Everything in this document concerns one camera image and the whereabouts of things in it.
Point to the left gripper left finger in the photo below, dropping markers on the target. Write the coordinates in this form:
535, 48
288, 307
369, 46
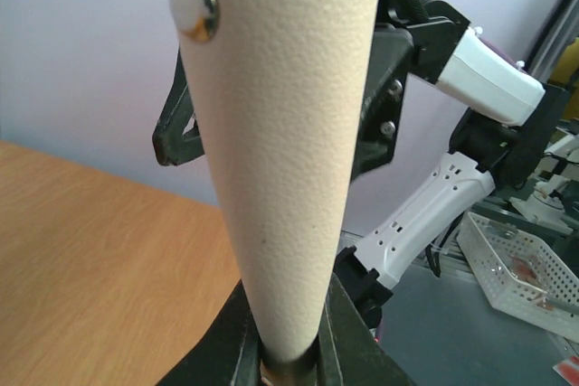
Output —
227, 354

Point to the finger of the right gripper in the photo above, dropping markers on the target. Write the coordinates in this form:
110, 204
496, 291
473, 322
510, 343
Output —
176, 138

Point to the white perforated plastic basket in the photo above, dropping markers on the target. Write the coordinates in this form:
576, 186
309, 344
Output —
520, 275

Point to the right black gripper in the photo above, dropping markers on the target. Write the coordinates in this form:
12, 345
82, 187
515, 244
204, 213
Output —
391, 55

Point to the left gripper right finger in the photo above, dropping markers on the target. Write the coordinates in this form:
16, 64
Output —
348, 354

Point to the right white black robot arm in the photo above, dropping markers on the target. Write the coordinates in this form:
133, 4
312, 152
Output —
500, 138

